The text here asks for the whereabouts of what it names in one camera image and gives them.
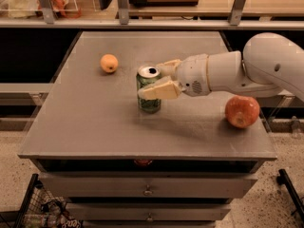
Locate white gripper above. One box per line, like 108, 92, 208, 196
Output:
138, 54, 211, 100

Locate green soda can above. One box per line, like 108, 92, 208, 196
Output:
136, 66, 162, 113

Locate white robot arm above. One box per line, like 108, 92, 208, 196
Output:
138, 32, 304, 100

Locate orange fruit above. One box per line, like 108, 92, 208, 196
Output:
100, 54, 119, 73

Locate red apple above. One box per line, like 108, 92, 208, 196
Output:
225, 96, 260, 128

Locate red object in drawer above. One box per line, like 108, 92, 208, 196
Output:
134, 159, 152, 166

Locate grey drawer cabinet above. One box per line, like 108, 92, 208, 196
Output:
20, 31, 276, 228

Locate clear plastic box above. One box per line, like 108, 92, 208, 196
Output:
0, 0, 81, 19

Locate black frame bar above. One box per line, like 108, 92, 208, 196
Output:
276, 169, 304, 222

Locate metal shelf rail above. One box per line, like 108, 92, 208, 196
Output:
0, 18, 304, 30

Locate black wire basket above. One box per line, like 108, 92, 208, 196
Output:
0, 174, 84, 228

